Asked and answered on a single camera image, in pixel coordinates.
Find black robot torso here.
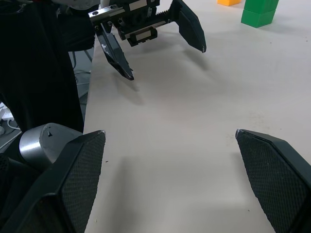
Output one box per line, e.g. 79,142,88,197
0,0,85,136

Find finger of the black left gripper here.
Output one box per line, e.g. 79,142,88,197
95,21,135,81
168,0,207,53

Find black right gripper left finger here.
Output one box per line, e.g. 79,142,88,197
0,130,106,233

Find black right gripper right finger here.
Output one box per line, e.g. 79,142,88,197
235,129,311,233

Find silver robot body joint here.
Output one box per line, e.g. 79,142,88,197
18,122,84,171

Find yellow block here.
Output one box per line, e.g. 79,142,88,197
216,0,242,7

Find green block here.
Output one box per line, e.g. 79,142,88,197
241,0,280,28

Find white power strip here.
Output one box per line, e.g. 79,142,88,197
0,101,16,121

